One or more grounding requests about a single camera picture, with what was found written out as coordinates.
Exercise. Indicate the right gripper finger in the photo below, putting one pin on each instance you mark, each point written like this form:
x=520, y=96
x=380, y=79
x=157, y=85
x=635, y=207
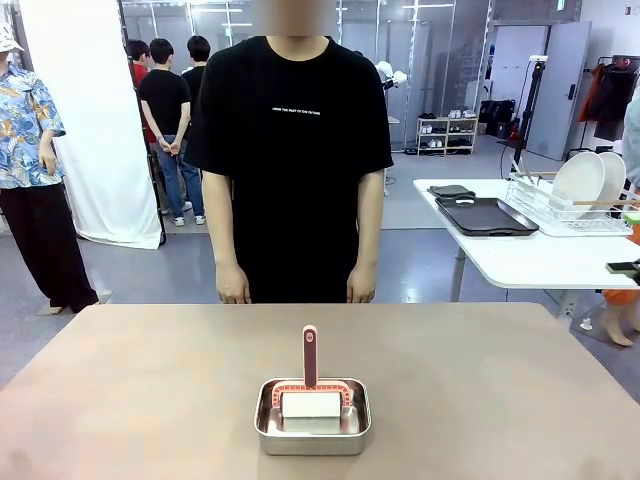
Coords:
x=625, y=272
x=633, y=218

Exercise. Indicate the white round plate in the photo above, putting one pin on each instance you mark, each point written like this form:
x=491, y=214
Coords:
x=614, y=175
x=575, y=185

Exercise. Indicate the silver table knife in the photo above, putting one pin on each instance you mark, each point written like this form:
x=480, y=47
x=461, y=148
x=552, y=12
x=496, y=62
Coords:
x=529, y=174
x=515, y=169

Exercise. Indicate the dark brown serving tray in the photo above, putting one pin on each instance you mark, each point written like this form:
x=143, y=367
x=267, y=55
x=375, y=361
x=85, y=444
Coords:
x=485, y=217

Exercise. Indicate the pink lint roller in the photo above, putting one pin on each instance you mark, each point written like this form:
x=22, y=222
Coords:
x=310, y=405

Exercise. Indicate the man's left forearm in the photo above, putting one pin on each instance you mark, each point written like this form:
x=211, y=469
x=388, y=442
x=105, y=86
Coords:
x=365, y=245

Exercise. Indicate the man's right forearm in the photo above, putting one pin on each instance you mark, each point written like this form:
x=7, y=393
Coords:
x=226, y=245

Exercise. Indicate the man's left hand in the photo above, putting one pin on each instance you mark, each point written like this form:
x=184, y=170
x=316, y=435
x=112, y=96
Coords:
x=361, y=285

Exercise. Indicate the man's right hand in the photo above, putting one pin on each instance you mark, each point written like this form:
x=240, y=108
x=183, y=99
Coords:
x=234, y=285

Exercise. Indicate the dark hanging coat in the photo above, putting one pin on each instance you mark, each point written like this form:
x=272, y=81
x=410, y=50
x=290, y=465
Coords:
x=617, y=105

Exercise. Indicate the white side table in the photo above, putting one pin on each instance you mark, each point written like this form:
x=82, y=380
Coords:
x=500, y=260

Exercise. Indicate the orange jacket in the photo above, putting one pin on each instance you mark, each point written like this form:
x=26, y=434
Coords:
x=592, y=95

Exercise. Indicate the grey door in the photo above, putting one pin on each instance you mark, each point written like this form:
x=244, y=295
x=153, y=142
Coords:
x=557, y=100

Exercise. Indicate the black bags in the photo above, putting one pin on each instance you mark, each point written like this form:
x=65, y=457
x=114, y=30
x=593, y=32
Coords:
x=497, y=117

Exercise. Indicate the black tripod stand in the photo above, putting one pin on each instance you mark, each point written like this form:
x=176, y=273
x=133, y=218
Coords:
x=537, y=75

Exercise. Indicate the folded black cloth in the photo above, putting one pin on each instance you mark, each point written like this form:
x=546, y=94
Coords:
x=452, y=191

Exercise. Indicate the wooden shoe rack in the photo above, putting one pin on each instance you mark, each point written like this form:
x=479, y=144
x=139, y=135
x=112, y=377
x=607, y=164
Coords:
x=447, y=135

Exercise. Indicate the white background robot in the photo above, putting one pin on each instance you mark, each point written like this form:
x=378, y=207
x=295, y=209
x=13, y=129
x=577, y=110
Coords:
x=395, y=77

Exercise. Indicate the man in black t-shirt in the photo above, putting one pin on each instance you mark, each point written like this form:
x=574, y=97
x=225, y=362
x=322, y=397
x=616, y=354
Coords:
x=290, y=175

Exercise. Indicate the rectangular metal tin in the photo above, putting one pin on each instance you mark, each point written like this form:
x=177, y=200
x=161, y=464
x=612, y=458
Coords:
x=310, y=442

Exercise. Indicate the bystander dressed all black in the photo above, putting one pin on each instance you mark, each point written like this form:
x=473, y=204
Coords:
x=197, y=50

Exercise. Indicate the bystander in black shirt and jeans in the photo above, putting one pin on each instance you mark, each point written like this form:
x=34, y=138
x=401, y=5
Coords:
x=165, y=100

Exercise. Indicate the bystander in red shirt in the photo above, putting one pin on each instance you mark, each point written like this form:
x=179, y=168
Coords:
x=137, y=75

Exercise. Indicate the white hanging curtain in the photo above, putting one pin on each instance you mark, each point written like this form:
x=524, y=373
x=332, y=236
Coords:
x=90, y=125

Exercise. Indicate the figure in floral shirt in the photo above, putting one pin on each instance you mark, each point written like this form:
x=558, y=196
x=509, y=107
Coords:
x=20, y=130

